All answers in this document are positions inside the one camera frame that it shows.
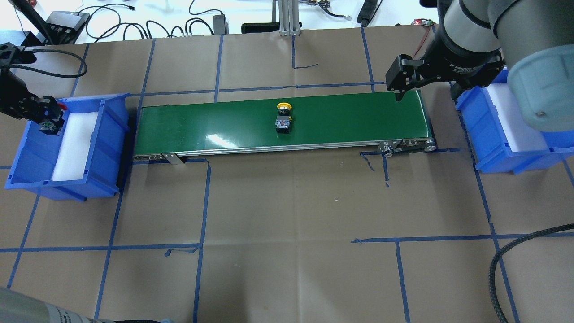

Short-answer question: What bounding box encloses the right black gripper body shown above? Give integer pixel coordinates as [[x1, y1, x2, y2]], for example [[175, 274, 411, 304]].
[[386, 27, 504, 100]]

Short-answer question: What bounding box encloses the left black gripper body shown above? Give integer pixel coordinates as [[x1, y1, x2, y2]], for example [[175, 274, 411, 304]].
[[0, 68, 56, 122]]

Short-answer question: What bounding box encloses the yellow push button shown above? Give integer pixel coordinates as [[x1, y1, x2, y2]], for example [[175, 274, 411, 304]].
[[275, 102, 292, 134]]

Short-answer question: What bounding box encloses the red push button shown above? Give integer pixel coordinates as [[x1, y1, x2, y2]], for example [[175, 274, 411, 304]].
[[39, 102, 67, 135]]

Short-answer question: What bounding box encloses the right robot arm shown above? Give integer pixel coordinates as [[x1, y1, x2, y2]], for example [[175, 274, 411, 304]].
[[386, 0, 574, 131]]

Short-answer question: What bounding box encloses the green conveyor belt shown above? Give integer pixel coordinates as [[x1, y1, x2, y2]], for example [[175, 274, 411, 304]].
[[133, 91, 437, 163]]

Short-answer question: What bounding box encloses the white foam pad left bin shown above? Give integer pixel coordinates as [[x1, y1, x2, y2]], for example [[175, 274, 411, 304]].
[[51, 112, 98, 181]]

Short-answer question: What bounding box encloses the white foam pad bin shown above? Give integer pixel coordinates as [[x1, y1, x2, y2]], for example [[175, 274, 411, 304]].
[[51, 112, 98, 181], [486, 83, 548, 153]]

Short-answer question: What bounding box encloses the left blue plastic bin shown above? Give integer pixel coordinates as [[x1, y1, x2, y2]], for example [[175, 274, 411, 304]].
[[4, 93, 130, 202]]

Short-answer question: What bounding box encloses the blue plastic bin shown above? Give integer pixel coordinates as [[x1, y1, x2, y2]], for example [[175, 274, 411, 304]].
[[4, 93, 130, 202], [456, 68, 574, 174]]

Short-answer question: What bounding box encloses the right blue plastic bin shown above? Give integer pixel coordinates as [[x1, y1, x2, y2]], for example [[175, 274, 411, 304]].
[[456, 68, 574, 174]]

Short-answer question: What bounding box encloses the white foam pad right bin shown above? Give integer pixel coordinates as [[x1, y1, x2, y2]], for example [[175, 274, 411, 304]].
[[486, 83, 548, 153]]

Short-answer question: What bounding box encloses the black power adapter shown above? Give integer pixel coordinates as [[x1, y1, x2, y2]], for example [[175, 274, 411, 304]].
[[213, 14, 229, 35]]

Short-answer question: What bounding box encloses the aluminium frame post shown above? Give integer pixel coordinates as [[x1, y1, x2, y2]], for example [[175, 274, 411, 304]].
[[271, 0, 301, 36]]

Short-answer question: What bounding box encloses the black braided cable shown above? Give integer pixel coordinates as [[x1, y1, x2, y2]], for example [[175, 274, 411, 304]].
[[488, 226, 574, 323]]

